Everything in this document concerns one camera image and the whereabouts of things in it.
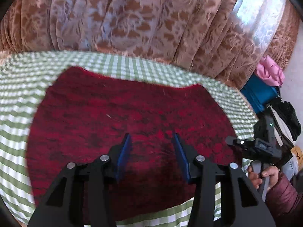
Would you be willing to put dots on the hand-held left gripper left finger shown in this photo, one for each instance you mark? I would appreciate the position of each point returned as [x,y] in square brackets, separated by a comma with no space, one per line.
[124,158]

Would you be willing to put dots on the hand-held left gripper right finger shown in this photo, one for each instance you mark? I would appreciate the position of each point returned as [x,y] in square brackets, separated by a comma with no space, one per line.
[181,158]

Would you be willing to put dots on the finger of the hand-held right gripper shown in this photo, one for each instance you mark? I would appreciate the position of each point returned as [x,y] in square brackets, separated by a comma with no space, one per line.
[234,142]

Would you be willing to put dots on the red fuzzy cloth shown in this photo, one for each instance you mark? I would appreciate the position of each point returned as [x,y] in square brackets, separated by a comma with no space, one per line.
[106,111]

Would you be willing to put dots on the person's right forearm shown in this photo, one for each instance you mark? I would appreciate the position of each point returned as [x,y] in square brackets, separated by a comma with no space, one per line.
[284,201]

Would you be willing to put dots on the person's right hand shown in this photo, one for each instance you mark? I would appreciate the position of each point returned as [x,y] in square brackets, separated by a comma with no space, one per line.
[272,173]

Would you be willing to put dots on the white cloth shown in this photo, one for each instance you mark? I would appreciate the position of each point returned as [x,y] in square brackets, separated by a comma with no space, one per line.
[281,127]

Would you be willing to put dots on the black cloth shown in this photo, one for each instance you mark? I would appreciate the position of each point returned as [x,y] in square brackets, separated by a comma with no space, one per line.
[290,120]

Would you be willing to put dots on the blue bag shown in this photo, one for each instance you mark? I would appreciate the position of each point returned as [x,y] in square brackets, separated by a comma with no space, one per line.
[258,94]

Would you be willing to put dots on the pink cloth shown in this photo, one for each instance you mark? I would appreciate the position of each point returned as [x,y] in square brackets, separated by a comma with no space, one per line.
[271,72]

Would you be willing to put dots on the green checked bed sheet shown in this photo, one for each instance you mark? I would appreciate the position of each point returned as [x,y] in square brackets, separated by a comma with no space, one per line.
[14,87]

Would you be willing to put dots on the brown floral curtain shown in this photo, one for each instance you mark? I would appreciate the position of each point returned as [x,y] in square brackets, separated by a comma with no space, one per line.
[118,16]

